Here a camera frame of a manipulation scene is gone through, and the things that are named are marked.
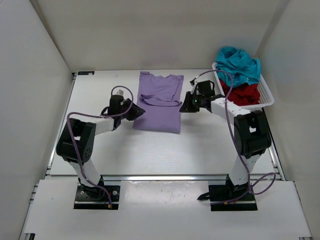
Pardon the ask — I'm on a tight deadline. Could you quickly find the purple t shirt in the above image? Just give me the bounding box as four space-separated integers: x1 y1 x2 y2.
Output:
133 71 184 134

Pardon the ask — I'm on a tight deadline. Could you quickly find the teal t shirt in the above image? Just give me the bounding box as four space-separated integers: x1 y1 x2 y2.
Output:
215 46 261 88

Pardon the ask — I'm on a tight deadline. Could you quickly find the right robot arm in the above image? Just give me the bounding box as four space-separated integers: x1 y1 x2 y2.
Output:
179 80 271 193

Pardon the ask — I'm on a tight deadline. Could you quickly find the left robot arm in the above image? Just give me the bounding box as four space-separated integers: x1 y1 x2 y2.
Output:
56 94 146 199

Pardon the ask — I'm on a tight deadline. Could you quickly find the red t shirt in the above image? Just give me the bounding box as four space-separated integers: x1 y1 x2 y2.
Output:
228 83 261 106

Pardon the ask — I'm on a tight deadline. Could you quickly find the black label sticker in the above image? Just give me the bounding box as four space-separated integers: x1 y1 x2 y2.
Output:
77 71 95 76

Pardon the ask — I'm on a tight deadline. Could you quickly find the white plastic basket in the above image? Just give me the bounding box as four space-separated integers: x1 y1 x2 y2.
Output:
212 62 275 111

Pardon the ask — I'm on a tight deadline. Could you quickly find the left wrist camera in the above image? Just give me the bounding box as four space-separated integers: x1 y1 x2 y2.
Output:
116 89 124 97

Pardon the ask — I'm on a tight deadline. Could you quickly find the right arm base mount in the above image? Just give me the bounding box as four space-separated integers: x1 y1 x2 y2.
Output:
197 180 258 212

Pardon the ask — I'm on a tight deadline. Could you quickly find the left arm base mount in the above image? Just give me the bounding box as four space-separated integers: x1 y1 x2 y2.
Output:
73 184 121 210

